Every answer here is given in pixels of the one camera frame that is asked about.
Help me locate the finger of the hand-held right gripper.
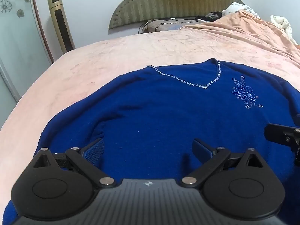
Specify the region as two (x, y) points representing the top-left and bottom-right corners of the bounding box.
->
(264, 123), (300, 167)

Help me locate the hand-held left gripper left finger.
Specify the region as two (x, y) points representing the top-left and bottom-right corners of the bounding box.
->
(33, 138), (116, 188)

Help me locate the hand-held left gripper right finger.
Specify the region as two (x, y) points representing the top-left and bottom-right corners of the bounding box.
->
(181, 139), (265, 188)

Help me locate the blue beaded v-neck sweater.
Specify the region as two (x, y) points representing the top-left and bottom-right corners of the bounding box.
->
(2, 58), (300, 225)

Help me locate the pink bed blanket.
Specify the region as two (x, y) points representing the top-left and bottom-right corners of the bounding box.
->
(0, 10), (300, 207)

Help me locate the white crumpled quilt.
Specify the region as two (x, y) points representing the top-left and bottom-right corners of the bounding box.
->
(270, 15), (300, 45)

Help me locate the gold tower fan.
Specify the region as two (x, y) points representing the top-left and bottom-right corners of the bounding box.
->
(47, 0), (76, 53)

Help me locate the dark crumpled garment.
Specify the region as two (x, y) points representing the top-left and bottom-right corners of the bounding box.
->
(196, 11), (223, 21)

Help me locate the flower-print glass wardrobe door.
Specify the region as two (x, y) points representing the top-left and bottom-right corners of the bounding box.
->
(0, 0), (53, 102)

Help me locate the olive padded headboard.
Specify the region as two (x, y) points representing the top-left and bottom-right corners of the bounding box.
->
(108, 0), (245, 30)

